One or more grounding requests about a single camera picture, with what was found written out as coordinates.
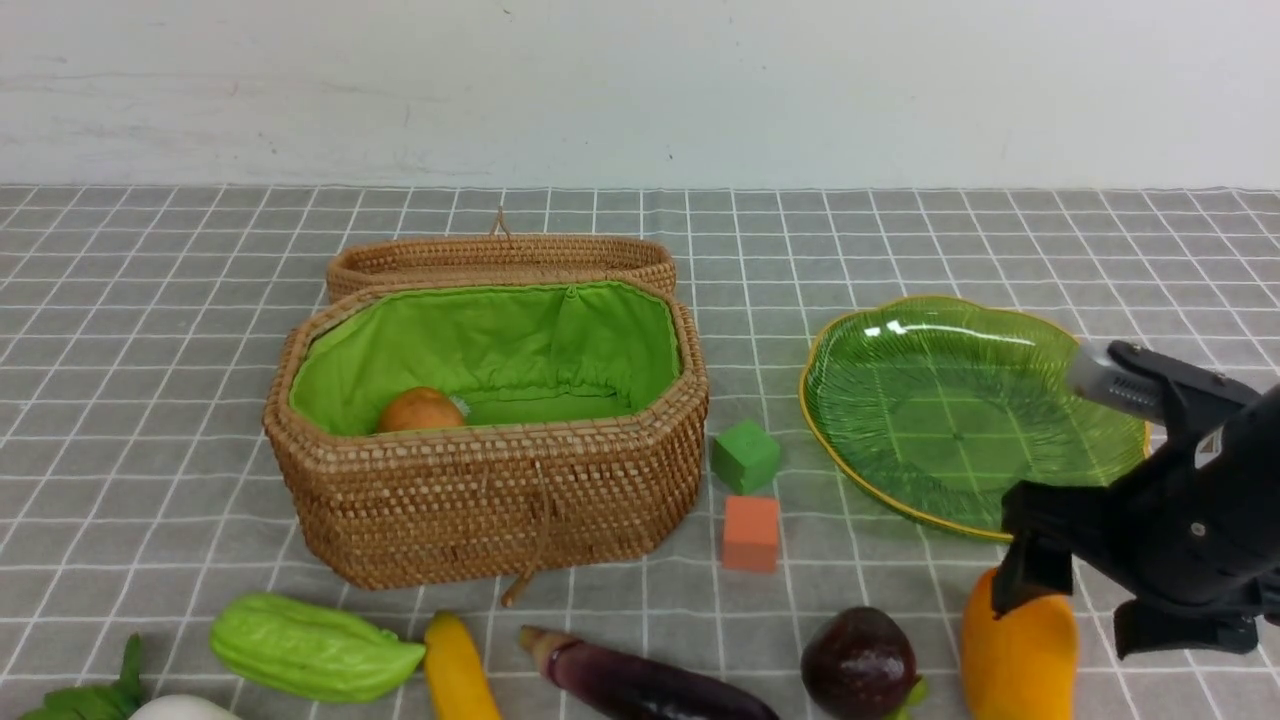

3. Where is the woven rattan basket green lining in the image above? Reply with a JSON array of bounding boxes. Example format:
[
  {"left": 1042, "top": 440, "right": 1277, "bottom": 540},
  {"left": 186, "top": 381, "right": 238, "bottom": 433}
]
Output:
[{"left": 262, "top": 279, "right": 710, "bottom": 591}]

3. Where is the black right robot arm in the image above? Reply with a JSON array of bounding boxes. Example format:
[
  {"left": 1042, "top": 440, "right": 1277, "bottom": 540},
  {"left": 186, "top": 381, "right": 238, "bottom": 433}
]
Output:
[{"left": 989, "top": 389, "right": 1279, "bottom": 659}]

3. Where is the green foam cube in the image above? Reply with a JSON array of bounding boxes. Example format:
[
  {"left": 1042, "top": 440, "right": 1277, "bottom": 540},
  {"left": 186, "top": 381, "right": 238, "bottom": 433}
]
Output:
[{"left": 710, "top": 419, "right": 782, "bottom": 495}]

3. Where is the white radish with green leaves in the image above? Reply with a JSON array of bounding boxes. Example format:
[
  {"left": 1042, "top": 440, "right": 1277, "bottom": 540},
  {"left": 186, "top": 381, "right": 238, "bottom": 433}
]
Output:
[{"left": 19, "top": 633, "right": 237, "bottom": 719}]

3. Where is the woven rattan basket lid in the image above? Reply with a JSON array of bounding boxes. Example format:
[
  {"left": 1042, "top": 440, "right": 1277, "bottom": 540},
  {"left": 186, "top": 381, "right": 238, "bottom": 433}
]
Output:
[{"left": 326, "top": 211, "right": 678, "bottom": 304}]

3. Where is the yellow orange mango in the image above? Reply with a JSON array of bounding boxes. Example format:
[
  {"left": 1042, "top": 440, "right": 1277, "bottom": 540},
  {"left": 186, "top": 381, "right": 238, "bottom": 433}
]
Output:
[{"left": 960, "top": 568, "right": 1079, "bottom": 719}]

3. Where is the dark purple mangosteen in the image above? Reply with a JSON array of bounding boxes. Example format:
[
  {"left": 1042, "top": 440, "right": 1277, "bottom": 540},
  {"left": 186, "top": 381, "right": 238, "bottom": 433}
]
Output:
[{"left": 800, "top": 606, "right": 929, "bottom": 719}]

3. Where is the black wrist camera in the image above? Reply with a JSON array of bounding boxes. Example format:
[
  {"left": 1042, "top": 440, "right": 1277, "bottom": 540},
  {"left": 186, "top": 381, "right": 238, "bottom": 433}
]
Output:
[{"left": 1065, "top": 340, "right": 1261, "bottom": 439}]

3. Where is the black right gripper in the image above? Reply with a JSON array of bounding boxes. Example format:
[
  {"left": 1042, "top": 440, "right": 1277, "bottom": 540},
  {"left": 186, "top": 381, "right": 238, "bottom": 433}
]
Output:
[{"left": 991, "top": 400, "right": 1277, "bottom": 660}]

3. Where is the green bitter gourd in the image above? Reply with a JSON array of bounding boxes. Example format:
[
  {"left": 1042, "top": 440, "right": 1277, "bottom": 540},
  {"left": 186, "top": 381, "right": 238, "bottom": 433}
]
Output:
[{"left": 209, "top": 593, "right": 425, "bottom": 705}]

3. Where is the yellow banana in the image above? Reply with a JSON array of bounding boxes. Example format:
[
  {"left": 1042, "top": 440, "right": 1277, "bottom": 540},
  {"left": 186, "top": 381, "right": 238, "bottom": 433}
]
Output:
[{"left": 424, "top": 610, "right": 502, "bottom": 720}]

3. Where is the purple eggplant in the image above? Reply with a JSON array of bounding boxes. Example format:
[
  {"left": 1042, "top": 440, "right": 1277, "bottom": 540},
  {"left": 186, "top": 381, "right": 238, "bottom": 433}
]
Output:
[{"left": 518, "top": 625, "right": 780, "bottom": 719}]

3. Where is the orange foam cube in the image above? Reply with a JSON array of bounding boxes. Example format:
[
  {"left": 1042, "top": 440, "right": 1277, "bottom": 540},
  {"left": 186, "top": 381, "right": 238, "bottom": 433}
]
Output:
[{"left": 721, "top": 495, "right": 780, "bottom": 574}]

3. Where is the green glass leaf plate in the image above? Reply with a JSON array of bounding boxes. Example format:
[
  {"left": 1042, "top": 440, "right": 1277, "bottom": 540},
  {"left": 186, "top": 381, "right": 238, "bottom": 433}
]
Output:
[{"left": 797, "top": 295, "right": 1151, "bottom": 543}]

